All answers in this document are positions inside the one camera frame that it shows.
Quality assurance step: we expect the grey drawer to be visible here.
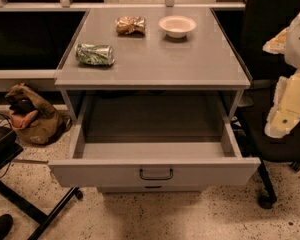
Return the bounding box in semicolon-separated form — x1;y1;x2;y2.
49;93;260;188
97;186;208;194

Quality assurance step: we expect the black rolling chair base left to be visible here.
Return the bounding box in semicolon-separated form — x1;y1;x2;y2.
0;126;84;240

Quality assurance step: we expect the crushed green soda can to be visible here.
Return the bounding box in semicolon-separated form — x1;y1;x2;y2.
75;43;115;66

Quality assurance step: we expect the grey drawer cabinet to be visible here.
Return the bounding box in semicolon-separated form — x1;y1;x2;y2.
54;6;253;125

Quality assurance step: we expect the grey top drawer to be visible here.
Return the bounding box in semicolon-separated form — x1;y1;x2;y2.
49;93;260;188

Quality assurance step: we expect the crumpled golden snack bag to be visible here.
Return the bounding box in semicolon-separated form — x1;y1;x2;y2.
115;16;146;35

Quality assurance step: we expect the brown canvas bag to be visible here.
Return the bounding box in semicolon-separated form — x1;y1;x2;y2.
5;84;66;145

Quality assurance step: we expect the black office chair right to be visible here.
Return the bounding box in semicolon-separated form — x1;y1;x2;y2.
233;0;300;210

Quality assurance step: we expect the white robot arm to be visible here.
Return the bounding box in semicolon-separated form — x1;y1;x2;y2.
263;13;300;138

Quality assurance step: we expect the grey lower drawer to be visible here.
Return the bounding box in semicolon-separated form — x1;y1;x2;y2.
97;186;208;194

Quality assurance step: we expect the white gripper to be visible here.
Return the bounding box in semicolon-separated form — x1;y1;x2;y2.
264;70;300;138

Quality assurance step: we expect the white paper bowl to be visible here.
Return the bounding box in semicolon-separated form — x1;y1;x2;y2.
159;16;197;38

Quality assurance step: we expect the black shoe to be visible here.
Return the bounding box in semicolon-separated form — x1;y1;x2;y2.
0;214;13;240

